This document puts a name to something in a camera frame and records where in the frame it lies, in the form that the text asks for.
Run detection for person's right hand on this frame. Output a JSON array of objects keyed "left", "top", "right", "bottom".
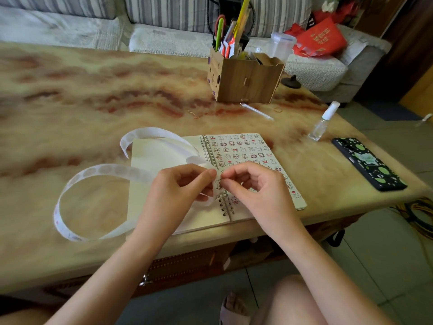
[{"left": 219, "top": 161, "right": 304, "bottom": 246}]

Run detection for person's left hand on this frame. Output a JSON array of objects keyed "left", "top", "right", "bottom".
[{"left": 135, "top": 164, "right": 218, "bottom": 249}]

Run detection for white round sticker strip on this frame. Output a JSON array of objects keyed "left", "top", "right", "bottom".
[{"left": 53, "top": 127, "right": 224, "bottom": 243}]

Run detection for person's left forearm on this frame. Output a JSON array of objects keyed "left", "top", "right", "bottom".
[{"left": 43, "top": 233, "right": 167, "bottom": 325}]

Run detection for person's right forearm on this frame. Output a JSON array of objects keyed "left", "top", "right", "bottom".
[{"left": 277, "top": 227, "right": 397, "bottom": 325}]

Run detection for spiral notebook with cartoon cover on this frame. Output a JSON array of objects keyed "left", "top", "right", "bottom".
[{"left": 126, "top": 133, "right": 308, "bottom": 241}]

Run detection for clear plastic pen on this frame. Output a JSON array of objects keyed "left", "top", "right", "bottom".
[{"left": 240, "top": 102, "right": 274, "bottom": 121}]

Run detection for brown bag with zipper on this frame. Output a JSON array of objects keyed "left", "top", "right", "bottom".
[{"left": 43, "top": 242, "right": 238, "bottom": 299}]

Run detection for small clear bottle white cap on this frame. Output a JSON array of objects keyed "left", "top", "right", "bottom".
[{"left": 307, "top": 101, "right": 341, "bottom": 142}]

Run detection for wooden desk organizer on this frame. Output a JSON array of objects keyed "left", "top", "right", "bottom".
[{"left": 207, "top": 47, "right": 286, "bottom": 104}]

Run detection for black round knob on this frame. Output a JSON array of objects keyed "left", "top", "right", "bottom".
[{"left": 280, "top": 74, "right": 302, "bottom": 89}]

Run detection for person's pink sandal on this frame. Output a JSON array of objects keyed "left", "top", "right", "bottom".
[{"left": 219, "top": 292, "right": 253, "bottom": 325}]

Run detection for person's right leg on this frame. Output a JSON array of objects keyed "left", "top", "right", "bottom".
[{"left": 250, "top": 274, "right": 329, "bottom": 325}]

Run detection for phone in green dotted case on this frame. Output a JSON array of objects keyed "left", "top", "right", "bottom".
[{"left": 331, "top": 137, "right": 408, "bottom": 192}]

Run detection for red and white utility knife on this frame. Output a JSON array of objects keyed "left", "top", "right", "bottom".
[{"left": 225, "top": 36, "right": 238, "bottom": 59}]

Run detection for grey sofa with lace cover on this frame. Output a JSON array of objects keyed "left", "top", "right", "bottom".
[{"left": 0, "top": 0, "right": 393, "bottom": 104}]

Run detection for green pen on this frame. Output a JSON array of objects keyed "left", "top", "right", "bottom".
[{"left": 215, "top": 17, "right": 225, "bottom": 52}]

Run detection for clear plastic container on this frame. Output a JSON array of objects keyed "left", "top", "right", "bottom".
[{"left": 269, "top": 32, "right": 297, "bottom": 63}]

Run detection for red paper bag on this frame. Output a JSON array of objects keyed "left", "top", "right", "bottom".
[{"left": 292, "top": 17, "right": 348, "bottom": 58}]

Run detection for striped grey cushion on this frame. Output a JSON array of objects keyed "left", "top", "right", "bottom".
[
  {"left": 124, "top": 0, "right": 312, "bottom": 38},
  {"left": 0, "top": 0, "right": 117, "bottom": 20}
]

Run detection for yellow ruler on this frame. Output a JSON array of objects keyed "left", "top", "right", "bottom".
[{"left": 233, "top": 0, "right": 252, "bottom": 38}]

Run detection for blue floor mat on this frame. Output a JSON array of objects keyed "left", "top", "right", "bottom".
[{"left": 363, "top": 100, "right": 422, "bottom": 122}]

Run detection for dark wooden door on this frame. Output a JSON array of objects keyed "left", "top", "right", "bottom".
[{"left": 353, "top": 0, "right": 433, "bottom": 102}]

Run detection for black strap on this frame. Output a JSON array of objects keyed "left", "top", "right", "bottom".
[{"left": 326, "top": 229, "right": 346, "bottom": 248}]

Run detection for red handled scissors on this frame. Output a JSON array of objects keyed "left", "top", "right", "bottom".
[{"left": 214, "top": 14, "right": 227, "bottom": 38}]

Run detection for black wire frame object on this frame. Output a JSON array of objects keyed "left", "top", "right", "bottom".
[{"left": 207, "top": 0, "right": 255, "bottom": 35}]

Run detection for bundle of floor cables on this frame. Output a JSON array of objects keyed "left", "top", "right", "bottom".
[{"left": 392, "top": 197, "right": 433, "bottom": 241}]

